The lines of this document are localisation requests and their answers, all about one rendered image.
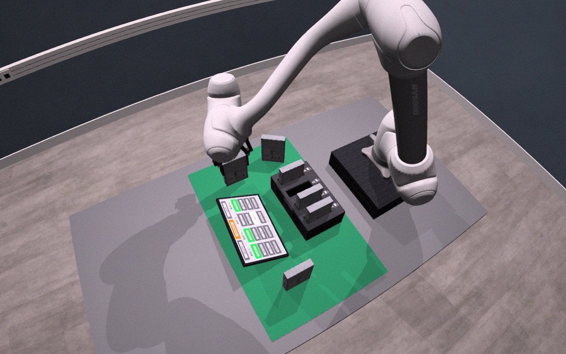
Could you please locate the grey hard drive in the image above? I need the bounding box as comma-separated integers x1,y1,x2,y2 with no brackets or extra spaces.
283,259,314,291
222,151,248,186
261,134,285,163
295,183,323,210
279,159,305,185
305,196,333,223

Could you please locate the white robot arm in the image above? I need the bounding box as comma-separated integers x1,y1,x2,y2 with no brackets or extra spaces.
203,0,442,206

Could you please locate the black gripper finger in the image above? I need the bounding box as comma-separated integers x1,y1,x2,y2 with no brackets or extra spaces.
212,160,225,176
241,138,253,166

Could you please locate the black-framed status screen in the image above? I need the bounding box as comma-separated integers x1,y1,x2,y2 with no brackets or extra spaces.
216,194,289,267

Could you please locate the green flat mat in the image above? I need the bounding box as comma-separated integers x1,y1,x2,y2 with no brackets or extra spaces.
188,137,388,342

